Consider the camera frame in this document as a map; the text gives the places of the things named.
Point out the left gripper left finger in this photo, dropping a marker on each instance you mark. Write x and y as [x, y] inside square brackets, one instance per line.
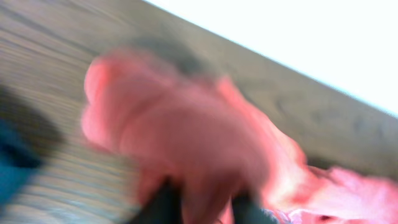
[163, 208]

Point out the red-orange soccer t-shirt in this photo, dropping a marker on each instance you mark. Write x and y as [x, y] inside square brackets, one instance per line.
[202, 136]

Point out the folded navy garment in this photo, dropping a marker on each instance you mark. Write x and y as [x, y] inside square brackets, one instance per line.
[26, 135]

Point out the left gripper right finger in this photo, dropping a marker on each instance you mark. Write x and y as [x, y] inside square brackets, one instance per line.
[246, 211]

